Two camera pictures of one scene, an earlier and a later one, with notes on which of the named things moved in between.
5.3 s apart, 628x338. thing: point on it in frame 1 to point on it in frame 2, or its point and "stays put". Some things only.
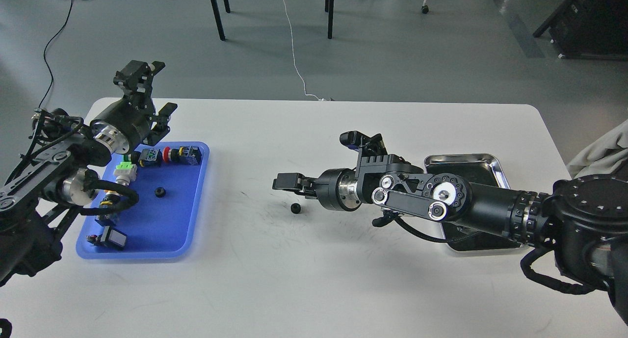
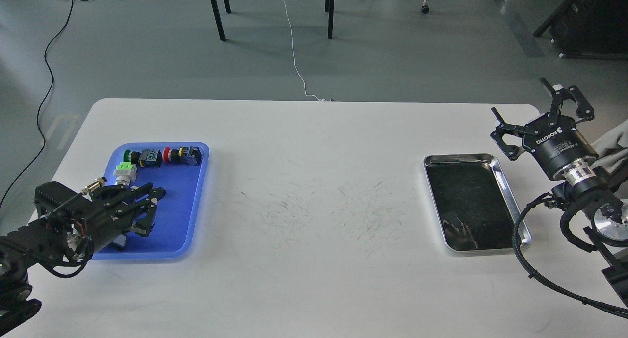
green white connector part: (126, 169) stays put
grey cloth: (602, 154) stays put
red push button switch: (185, 155) stays put
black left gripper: (125, 128) to (103, 221)
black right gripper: (335, 189) to (555, 141)
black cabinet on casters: (591, 22) stays put
